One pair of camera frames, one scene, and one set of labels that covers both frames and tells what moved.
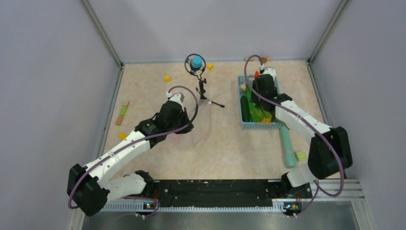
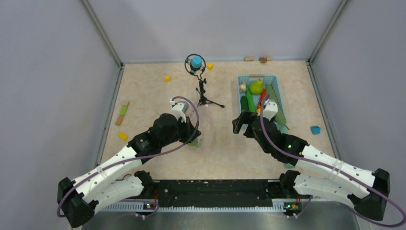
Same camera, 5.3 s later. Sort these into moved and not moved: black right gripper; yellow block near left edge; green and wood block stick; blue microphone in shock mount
Moved: black right gripper
Not moved: green and wood block stick; yellow block near left edge; blue microphone in shock mount
